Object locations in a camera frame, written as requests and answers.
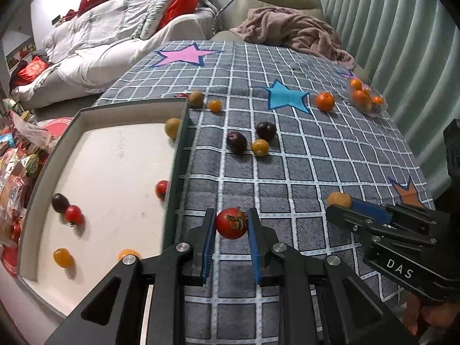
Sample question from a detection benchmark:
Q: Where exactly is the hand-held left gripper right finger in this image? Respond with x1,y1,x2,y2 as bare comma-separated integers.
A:
247,208,419,345

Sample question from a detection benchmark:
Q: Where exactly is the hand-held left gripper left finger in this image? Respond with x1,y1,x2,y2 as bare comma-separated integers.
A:
45,208,217,345

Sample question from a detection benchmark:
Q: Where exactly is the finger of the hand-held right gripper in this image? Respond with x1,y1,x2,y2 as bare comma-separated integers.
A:
350,198,450,229
325,204,438,249

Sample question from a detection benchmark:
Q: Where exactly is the tan yellow small tomato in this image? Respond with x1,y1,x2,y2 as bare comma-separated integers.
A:
326,191,352,209
165,117,182,139

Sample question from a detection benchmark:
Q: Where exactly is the red cherry tomato with stem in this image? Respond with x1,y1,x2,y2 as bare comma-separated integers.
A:
216,206,249,240

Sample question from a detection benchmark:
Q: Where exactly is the white tray with grey rim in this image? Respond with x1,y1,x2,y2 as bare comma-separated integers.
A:
16,97,191,319

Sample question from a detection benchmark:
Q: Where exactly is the person's right hand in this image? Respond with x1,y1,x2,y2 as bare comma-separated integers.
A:
402,291,460,336

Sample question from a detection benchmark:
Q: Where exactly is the grey checked star tablecloth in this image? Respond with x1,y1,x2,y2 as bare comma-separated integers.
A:
93,39,435,345

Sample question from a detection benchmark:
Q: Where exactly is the yellow orange cherry tomato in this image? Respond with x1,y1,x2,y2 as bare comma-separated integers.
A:
252,139,270,158

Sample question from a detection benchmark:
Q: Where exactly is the dark purple cherry tomato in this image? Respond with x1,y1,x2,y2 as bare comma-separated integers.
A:
227,131,248,154
256,121,277,142
52,193,70,213

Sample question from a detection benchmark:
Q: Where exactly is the pale green curtain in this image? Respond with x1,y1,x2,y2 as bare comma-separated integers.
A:
321,0,460,202

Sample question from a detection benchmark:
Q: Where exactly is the pink blanket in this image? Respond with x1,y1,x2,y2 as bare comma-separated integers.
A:
230,6,354,69

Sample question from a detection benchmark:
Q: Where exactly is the pile of snack packets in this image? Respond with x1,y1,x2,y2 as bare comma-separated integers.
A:
0,97,54,277

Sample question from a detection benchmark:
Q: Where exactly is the light grey sofa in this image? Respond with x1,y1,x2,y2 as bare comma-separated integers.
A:
11,3,220,110

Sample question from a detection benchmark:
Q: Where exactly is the plain red pillow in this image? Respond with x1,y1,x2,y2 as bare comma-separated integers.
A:
158,0,200,29

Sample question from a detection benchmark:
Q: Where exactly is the white quilt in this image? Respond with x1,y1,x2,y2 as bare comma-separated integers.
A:
43,0,212,65

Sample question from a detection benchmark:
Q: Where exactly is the small red patterned cushion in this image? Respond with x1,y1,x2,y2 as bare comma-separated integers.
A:
18,57,49,83

